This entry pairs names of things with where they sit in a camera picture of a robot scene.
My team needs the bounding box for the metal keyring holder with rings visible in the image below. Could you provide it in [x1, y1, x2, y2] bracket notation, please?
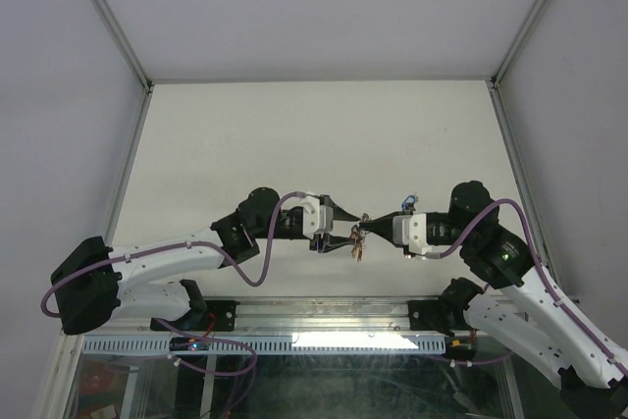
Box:
[349, 213, 370, 262]

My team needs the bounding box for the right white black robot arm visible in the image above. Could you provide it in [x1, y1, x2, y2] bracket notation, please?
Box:
[359, 181, 627, 418]

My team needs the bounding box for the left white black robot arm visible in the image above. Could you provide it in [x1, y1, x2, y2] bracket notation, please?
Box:
[40, 187, 360, 336]

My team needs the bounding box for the blue key tag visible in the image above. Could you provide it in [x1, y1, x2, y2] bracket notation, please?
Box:
[401, 193, 418, 214]

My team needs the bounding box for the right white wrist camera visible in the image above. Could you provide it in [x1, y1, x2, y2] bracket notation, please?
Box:
[402, 213, 441, 260]

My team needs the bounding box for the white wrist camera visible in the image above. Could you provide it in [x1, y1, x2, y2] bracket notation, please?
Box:
[402, 213, 441, 260]
[298, 193, 329, 239]

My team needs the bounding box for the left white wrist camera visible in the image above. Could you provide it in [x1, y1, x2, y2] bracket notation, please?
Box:
[298, 193, 329, 239]

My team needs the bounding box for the aluminium mounting rail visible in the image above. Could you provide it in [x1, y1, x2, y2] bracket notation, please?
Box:
[60, 294, 585, 340]

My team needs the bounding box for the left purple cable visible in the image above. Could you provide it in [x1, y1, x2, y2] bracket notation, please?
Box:
[39, 190, 315, 317]

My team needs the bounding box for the purple cable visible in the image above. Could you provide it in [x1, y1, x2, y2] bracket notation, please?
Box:
[424, 198, 619, 381]
[39, 190, 315, 317]

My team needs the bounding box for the grey slotted cable duct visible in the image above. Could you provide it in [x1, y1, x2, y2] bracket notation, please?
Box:
[82, 332, 446, 356]

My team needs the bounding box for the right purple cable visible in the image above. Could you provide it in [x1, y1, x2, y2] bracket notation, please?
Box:
[424, 198, 619, 381]

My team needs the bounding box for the right aluminium frame post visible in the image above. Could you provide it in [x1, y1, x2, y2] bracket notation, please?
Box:
[491, 0, 550, 88]

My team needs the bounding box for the aluminium frame post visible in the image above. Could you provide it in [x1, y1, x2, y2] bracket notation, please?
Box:
[89, 0, 153, 91]
[491, 0, 550, 88]

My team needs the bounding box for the left aluminium frame post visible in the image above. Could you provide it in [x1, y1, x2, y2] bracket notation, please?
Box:
[89, 0, 153, 91]

